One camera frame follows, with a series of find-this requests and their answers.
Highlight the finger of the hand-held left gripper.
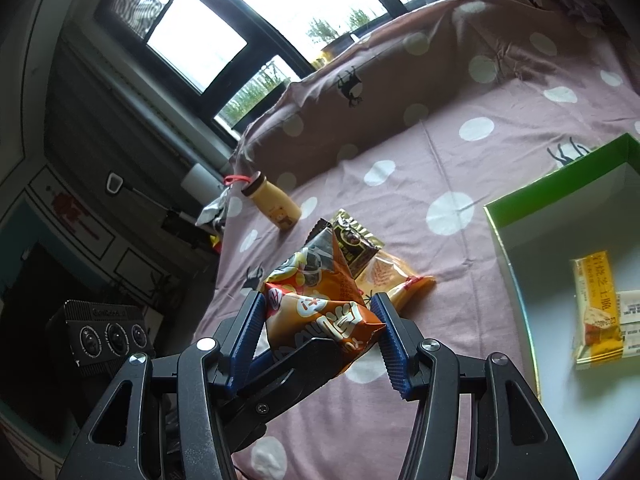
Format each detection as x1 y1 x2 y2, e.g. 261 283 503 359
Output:
220 337 347 456

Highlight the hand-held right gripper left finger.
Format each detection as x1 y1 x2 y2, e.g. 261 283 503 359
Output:
57 291 267 480

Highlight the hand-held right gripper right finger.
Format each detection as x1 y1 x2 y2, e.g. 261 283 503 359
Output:
369 291 581 480

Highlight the orange seed snack packet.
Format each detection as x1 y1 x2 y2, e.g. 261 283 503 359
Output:
257 217 388 378

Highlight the green cardboard box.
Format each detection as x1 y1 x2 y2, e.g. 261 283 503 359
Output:
482 132 640 480

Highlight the yellow serrated-edge snack packet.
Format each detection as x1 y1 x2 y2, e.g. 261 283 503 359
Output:
571 251 626 370

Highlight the clear cracker packet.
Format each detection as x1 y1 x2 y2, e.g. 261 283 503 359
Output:
614 289 640 352

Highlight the yellow red-cornered snack packet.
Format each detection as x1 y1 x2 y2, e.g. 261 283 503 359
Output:
357 252 437 311

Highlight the black and gold snack packet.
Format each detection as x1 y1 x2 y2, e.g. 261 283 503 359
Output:
332 209 387 281

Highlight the crumpled silver packet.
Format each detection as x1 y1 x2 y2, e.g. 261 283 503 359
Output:
195 187 241 228

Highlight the yellow bear bottle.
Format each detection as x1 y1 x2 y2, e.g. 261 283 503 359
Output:
222 171 302 231

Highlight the white paper roll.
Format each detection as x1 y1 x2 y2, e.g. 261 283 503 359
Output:
181 164 223 196

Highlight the pink dotted bedsheet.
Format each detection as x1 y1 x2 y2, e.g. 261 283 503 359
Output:
192 0 640 480

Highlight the dark ribbed radiator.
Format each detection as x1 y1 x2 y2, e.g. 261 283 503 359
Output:
45 40 231 176

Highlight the black framed window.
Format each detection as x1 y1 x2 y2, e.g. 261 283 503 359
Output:
95 0 496 133

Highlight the yellow jar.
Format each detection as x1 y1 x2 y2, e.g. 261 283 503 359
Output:
320 32 360 63

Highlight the black stick with grey handle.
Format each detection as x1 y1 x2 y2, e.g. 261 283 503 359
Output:
106 172 201 241

